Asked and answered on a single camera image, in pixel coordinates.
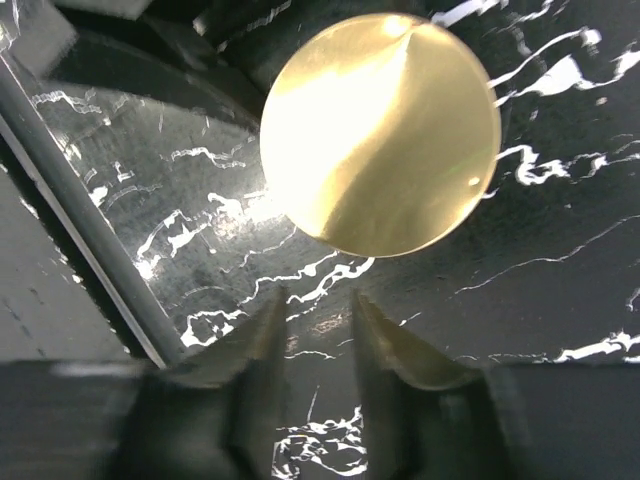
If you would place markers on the white round jar lid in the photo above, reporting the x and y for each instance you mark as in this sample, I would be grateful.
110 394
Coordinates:
380 135

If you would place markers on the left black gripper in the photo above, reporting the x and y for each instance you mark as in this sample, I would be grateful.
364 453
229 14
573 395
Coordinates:
168 51

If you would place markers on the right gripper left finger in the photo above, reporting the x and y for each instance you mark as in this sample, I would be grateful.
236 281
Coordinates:
214 415

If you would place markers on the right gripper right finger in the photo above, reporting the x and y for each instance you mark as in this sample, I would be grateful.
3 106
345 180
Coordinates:
427 416

